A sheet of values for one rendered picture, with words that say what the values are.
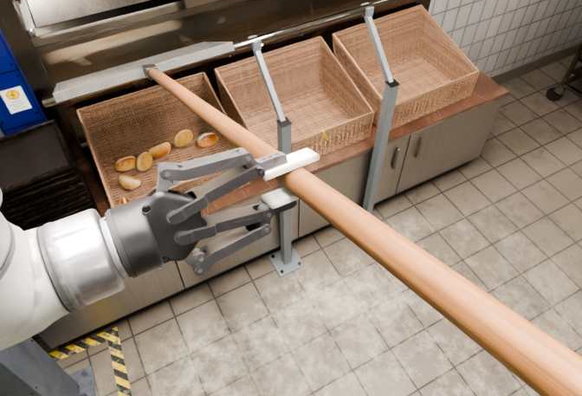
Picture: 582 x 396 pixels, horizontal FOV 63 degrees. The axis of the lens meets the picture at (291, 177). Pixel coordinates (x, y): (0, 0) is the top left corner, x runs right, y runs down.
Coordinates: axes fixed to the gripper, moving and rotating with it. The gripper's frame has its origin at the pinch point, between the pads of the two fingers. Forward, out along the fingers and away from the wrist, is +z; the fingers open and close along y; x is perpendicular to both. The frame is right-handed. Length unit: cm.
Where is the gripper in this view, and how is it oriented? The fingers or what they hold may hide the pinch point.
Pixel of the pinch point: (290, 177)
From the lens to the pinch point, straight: 55.1
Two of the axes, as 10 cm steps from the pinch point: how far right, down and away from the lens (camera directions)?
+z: 8.9, -3.4, 3.1
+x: 4.2, 3.1, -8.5
